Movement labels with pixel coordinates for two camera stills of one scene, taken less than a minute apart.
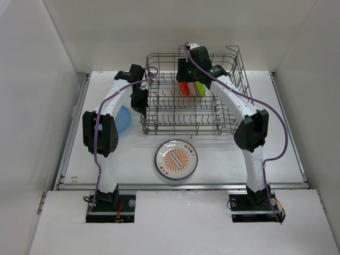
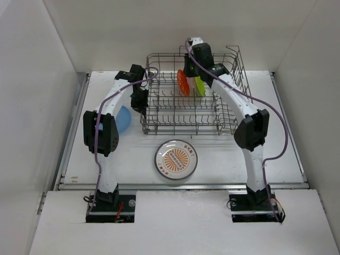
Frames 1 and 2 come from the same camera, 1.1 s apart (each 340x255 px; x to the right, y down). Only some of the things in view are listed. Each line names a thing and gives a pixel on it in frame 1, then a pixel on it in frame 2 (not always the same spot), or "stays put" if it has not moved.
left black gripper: x=141 y=107 stays put
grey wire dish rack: x=176 y=108 stays put
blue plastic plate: x=122 y=119 stays put
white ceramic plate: x=181 y=181 to x=176 y=159
